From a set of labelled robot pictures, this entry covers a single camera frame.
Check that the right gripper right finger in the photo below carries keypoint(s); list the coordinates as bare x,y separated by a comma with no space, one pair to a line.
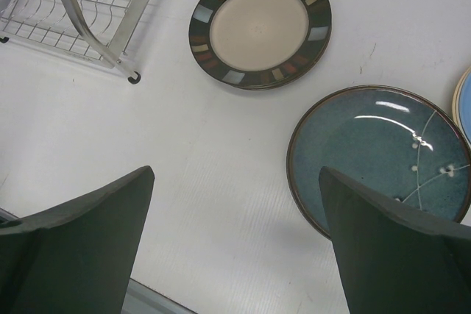
393,258

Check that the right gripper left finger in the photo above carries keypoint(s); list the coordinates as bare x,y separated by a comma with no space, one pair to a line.
127,197

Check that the steel two-tier dish rack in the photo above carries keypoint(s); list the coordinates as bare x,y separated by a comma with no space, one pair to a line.
95,31

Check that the teal round glazed plate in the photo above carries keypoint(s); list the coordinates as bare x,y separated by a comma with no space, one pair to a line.
391,140

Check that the cream plate under blue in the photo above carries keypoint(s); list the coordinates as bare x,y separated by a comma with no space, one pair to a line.
455,104

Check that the light blue round plate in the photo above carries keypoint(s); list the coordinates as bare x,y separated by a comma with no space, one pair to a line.
464,107

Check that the round plate dark patterned rim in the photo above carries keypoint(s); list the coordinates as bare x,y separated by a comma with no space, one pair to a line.
259,44

